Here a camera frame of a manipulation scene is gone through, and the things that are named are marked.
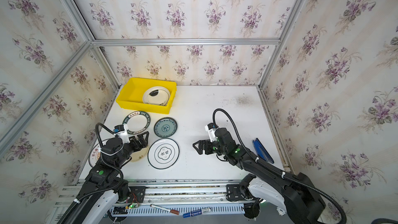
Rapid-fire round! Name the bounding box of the aluminium rail base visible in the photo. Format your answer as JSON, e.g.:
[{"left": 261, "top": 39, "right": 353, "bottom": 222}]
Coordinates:
[{"left": 46, "top": 178, "right": 312, "bottom": 222}]

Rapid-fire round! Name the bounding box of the pale yellow small plate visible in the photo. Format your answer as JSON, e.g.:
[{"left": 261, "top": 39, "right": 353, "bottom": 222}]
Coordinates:
[{"left": 130, "top": 146, "right": 149, "bottom": 162}]

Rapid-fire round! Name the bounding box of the red capped marker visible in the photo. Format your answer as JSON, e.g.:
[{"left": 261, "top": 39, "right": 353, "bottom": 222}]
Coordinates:
[{"left": 150, "top": 204, "right": 179, "bottom": 215}]

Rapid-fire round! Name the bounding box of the blue marker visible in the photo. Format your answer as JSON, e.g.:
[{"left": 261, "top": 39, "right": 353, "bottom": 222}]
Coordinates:
[{"left": 183, "top": 207, "right": 212, "bottom": 218}]

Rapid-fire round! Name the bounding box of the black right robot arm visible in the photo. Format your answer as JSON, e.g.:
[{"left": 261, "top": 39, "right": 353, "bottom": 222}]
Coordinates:
[{"left": 193, "top": 108, "right": 347, "bottom": 224}]

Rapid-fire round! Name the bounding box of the white plate black flower outline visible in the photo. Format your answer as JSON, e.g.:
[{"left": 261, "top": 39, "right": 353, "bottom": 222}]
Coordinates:
[{"left": 147, "top": 139, "right": 180, "bottom": 170}]

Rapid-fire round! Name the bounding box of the dark blue floral plate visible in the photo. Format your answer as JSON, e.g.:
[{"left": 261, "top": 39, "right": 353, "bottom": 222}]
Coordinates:
[{"left": 153, "top": 117, "right": 178, "bottom": 138}]

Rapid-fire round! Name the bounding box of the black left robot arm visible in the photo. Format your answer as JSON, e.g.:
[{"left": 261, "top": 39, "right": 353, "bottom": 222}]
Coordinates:
[{"left": 58, "top": 123, "right": 149, "bottom": 224}]

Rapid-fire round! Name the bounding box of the green rim lettered plate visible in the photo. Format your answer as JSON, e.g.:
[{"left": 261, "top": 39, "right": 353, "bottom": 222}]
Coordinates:
[{"left": 122, "top": 111, "right": 151, "bottom": 135}]

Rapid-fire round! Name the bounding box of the orange sunburst plate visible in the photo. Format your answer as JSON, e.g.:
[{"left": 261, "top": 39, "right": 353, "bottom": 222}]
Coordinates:
[{"left": 88, "top": 143, "right": 101, "bottom": 168}]

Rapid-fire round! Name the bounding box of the blue flat tool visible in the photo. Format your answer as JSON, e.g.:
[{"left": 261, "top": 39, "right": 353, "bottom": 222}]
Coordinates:
[{"left": 252, "top": 138, "right": 274, "bottom": 164}]

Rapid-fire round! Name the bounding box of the yellow plastic bin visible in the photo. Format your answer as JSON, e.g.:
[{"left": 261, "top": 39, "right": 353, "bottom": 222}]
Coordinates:
[{"left": 116, "top": 78, "right": 177, "bottom": 115}]

